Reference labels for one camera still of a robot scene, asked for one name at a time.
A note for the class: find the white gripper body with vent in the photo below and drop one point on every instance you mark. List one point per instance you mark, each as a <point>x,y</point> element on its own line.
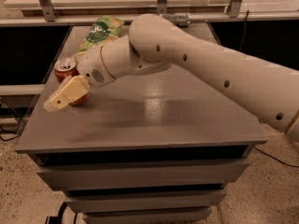
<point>91,66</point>

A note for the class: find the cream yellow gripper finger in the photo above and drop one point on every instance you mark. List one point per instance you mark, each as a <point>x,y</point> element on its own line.
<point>72,91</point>

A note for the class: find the red Coca-Cola can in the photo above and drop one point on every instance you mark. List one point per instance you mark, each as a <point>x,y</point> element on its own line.
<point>64,68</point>

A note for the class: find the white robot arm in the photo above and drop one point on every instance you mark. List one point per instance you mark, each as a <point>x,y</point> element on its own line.
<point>269,91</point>

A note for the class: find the silver can lying sideways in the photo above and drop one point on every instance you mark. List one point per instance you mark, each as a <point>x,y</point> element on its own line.
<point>181,20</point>

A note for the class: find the green chip bag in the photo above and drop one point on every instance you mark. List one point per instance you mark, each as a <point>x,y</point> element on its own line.
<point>104,29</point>

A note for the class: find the grey drawer cabinet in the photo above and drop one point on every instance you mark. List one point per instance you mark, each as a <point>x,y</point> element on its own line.
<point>169,116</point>

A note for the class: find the top grey drawer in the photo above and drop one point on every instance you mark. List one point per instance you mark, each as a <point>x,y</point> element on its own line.
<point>142,174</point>

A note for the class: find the grey drawer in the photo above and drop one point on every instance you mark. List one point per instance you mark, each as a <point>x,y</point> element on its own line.
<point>148,216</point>
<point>146,201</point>
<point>142,174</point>

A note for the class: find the middle grey drawer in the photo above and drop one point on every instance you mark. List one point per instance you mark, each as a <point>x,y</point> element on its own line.
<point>146,201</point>

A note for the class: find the bottom grey drawer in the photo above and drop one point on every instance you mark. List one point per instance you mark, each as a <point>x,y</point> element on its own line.
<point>148,216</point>

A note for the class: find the metal railing frame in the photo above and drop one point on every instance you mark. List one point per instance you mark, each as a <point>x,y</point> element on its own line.
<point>84,12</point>

